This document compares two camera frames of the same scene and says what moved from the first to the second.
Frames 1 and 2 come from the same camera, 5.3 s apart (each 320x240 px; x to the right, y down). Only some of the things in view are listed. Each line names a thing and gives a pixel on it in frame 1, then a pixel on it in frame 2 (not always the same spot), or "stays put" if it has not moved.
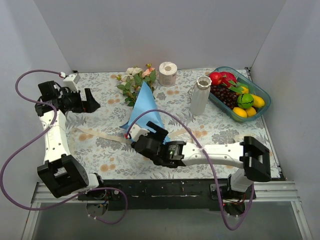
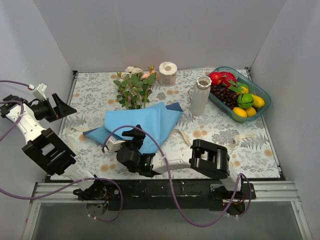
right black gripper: [152, 135] to [135, 144]
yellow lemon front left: [240, 111] stays put
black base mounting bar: [165, 194] stays put
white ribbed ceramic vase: [200, 96] stays put
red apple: [216, 78] stays put
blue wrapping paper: [145, 101] to [154, 121]
